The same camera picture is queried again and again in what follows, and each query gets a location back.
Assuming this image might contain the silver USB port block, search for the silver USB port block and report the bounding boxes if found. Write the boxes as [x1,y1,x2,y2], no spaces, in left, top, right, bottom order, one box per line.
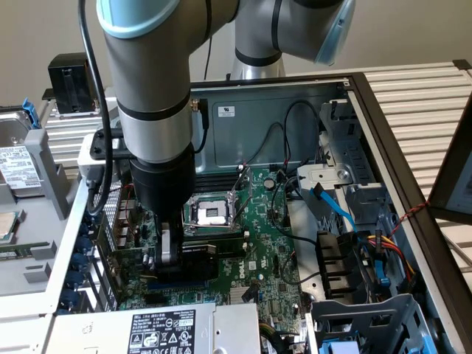
[111,220,132,249]

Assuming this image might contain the blue SATA wire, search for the blue SATA wire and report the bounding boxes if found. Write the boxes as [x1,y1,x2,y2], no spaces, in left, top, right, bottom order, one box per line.
[310,186,358,235]

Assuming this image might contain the green GPU with black heatsink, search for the green GPU with black heatsink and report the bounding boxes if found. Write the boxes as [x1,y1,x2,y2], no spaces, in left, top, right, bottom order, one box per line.
[96,220,218,300]

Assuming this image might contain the green Dell motherboard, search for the green Dell motherboard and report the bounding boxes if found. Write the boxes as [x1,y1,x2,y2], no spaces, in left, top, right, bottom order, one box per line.
[117,162,311,333]

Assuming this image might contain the black cable with gold plug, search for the black cable with gold plug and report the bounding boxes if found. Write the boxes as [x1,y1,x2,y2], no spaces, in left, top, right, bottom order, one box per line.
[189,97,212,156]

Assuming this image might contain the grey metal disk cage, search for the grey metal disk cage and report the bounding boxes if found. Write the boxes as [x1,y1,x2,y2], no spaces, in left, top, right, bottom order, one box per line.
[304,293,457,354]

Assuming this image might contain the grey parts rack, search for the grey parts rack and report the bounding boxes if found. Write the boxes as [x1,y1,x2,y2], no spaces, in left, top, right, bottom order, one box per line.
[0,106,79,296]

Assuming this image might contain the silver socket cover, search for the silver socket cover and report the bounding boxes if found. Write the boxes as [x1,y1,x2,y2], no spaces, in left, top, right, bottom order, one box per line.
[229,165,256,223]

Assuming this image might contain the blue plastic latch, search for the blue plastic latch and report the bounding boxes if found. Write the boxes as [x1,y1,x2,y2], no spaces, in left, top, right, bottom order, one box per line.
[375,257,392,288]

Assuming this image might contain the braided PSU cable bundle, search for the braided PSU cable bundle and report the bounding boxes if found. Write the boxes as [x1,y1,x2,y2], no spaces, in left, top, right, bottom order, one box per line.
[259,322,282,348]

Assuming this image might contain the coloured power wire bundle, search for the coloured power wire bundle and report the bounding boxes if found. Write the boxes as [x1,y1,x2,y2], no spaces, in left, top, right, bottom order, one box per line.
[368,228,418,293]

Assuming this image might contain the thin black hanging cable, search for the thin black hanging cable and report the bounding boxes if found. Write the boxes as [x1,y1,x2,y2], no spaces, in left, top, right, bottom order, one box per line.
[203,35,214,82]

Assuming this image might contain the silver chipset heatsink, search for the silver chipset heatsink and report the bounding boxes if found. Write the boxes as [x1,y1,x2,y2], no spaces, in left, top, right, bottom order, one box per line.
[227,285,260,305]

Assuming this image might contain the thin locking lever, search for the thin locking lever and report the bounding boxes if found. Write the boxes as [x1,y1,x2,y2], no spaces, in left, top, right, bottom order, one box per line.
[184,221,237,232]

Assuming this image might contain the black plastic fan shroud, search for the black plastic fan shroud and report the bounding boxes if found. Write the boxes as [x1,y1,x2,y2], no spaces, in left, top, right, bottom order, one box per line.
[316,230,378,304]

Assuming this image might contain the silver metal drive bay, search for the silver metal drive bay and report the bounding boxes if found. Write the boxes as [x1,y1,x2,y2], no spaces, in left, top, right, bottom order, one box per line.
[296,99,392,229]

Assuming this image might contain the grey power supply with label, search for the grey power supply with label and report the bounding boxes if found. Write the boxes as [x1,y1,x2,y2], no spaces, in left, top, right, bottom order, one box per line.
[44,302,263,354]

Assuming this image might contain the hard disk with white label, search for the hard disk with white label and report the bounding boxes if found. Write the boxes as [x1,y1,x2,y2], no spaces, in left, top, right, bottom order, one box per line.
[0,112,44,199]

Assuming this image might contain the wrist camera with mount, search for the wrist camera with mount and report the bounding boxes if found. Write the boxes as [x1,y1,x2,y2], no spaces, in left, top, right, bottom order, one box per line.
[76,127,136,182]

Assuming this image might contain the black table end cap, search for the black table end cap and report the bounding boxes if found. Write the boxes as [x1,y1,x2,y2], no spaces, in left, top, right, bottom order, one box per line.
[452,58,472,78]

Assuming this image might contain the open PC case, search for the open PC case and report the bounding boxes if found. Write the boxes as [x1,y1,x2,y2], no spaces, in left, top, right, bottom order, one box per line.
[44,72,472,354]

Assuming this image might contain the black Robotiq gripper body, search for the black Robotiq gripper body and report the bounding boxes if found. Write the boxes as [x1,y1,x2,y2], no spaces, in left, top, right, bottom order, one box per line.
[129,145,196,223]

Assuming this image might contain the thick black camera cable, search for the thick black camera cable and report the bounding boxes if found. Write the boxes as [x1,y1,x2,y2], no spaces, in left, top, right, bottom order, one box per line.
[77,0,114,220]

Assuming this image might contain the green RAM stick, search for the green RAM stick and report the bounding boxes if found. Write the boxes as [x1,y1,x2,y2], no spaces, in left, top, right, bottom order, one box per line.
[0,241,52,262]

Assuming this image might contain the thin grey metal rod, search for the thin grey metal rod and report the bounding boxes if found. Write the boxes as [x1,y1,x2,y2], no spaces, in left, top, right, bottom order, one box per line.
[444,235,472,267]

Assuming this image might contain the dark framed panel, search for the dark framed panel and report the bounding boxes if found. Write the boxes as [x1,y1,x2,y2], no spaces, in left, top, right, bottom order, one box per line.
[428,90,472,225]

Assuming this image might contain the silver CPU chip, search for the silver CPU chip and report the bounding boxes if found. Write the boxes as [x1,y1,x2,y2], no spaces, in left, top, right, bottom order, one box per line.
[0,212,18,245]

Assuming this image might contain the blue plastic disk carrier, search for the blue plastic disk carrier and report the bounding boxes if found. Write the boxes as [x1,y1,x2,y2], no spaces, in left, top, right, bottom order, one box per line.
[319,341,361,354]

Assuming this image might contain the CPU socket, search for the CPU socket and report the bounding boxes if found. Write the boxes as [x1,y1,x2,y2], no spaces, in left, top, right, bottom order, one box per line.
[183,193,240,237]

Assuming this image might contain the blue plastic disk bracket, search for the blue plastic disk bracket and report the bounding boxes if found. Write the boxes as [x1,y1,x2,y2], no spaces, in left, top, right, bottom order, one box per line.
[21,97,41,131]

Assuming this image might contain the empty black RAM slot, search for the empty black RAM slot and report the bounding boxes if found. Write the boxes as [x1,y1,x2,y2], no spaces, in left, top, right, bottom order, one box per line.
[194,172,241,184]
[183,231,249,245]
[194,183,241,195]

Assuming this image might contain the thin black wire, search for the thin black wire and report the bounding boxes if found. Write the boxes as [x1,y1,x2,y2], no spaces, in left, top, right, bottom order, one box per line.
[283,100,325,167]
[270,176,319,247]
[279,252,322,288]
[244,122,288,167]

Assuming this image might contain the red black twisted wire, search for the red black twisted wire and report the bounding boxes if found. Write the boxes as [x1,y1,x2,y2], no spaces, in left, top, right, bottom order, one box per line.
[119,183,139,237]
[392,201,431,236]

